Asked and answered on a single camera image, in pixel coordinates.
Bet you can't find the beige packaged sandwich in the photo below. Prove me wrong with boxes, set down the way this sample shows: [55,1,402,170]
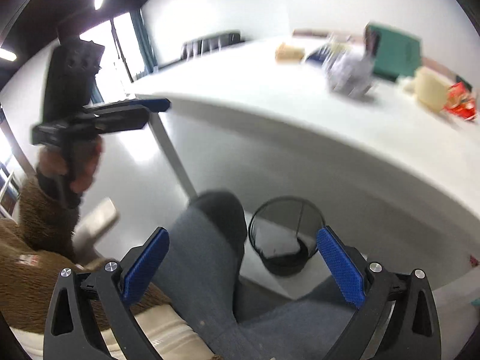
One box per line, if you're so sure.
[275,43,305,63]

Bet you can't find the white paper ball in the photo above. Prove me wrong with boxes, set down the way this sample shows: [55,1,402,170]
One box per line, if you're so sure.
[326,53,374,98]

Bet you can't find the brown fleece left forearm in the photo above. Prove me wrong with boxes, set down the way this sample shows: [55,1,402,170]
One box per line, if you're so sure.
[19,172,81,263]

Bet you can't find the black mesh trash bin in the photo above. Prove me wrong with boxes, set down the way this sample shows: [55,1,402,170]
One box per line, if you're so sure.
[247,196,326,277]

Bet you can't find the person's left hand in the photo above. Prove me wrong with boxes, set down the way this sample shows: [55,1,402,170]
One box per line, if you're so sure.
[37,137,103,194]

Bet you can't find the white table leg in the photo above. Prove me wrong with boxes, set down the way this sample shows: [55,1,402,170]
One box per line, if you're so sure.
[148,113,197,199]

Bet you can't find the grey trousers right leg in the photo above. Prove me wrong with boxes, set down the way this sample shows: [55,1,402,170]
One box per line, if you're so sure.
[237,277,356,359]

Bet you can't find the black office chairs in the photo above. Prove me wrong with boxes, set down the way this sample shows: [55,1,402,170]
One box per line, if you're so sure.
[181,31,244,60]

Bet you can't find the dark blue wipes pack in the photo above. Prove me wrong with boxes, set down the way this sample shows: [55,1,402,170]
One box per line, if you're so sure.
[305,44,333,66]

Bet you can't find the red snack wrapper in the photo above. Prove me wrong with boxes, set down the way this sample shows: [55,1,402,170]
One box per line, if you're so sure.
[444,82,478,122]

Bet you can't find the green cardboard box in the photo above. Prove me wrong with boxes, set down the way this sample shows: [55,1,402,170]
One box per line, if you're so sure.
[365,22,422,81]

